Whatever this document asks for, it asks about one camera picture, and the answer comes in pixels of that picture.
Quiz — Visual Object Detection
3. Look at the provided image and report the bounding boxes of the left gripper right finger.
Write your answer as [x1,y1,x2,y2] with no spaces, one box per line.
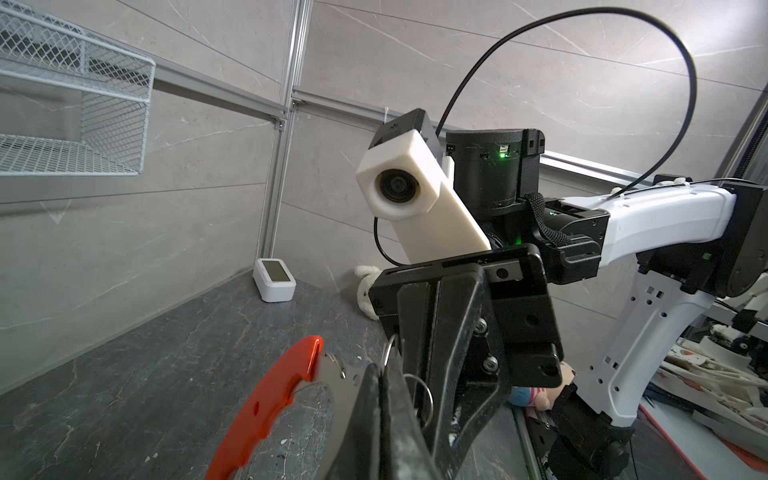
[380,353,441,479]

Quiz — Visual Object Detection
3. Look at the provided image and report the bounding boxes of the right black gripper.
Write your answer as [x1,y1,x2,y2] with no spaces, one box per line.
[369,244,564,478]

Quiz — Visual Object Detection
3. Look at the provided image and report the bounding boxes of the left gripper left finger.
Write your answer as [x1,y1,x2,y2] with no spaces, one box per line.
[329,364,382,480]

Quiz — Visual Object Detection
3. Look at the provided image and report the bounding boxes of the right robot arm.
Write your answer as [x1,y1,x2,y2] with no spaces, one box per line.
[356,109,767,479]

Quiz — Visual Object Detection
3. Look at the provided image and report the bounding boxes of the white plush dog toy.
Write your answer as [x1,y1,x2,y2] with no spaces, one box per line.
[354,265,382,321]

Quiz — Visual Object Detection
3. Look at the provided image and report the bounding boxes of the beige plush doll striped shirt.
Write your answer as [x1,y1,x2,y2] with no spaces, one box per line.
[507,362,576,411]

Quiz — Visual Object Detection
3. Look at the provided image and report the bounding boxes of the white digital timer device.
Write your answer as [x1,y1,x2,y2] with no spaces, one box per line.
[253,258,296,303]

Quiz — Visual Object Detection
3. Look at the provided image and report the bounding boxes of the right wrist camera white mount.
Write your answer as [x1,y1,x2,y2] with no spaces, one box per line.
[356,108,491,264]

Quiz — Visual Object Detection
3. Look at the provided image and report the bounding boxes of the white wire mesh basket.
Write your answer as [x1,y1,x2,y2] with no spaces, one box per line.
[1,1,156,177]

